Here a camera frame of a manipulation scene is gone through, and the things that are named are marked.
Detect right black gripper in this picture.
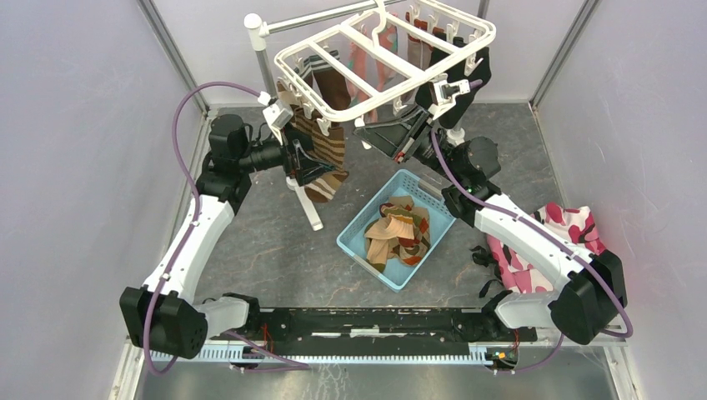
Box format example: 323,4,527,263
353,105,463,184

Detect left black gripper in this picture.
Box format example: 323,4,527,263
237,122,335,186

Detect brown tan striped sock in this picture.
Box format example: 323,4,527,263
276,82,349,203

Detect argyle beige sock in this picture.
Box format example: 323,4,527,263
399,206,431,267

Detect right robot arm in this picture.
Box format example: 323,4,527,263
353,110,634,344

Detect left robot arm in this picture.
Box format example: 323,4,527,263
119,113,333,359

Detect black sock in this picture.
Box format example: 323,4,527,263
441,47,493,131
414,35,465,120

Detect white sock drying rack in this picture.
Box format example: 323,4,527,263
243,1,497,134

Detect salmon pink sock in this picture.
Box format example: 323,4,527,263
376,23,399,92
346,42,378,123

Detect grey sock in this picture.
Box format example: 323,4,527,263
405,12,446,69

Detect light blue plastic basket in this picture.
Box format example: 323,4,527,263
337,169,455,293

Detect pink camouflage cloth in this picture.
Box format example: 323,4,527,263
477,195,606,293

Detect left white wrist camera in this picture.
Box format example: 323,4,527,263
258,92,293,146

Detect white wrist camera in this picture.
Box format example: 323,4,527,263
428,79,471,120
258,92,293,146

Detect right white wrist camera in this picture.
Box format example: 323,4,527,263
428,79,471,120

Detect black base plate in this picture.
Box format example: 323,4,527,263
236,307,538,357

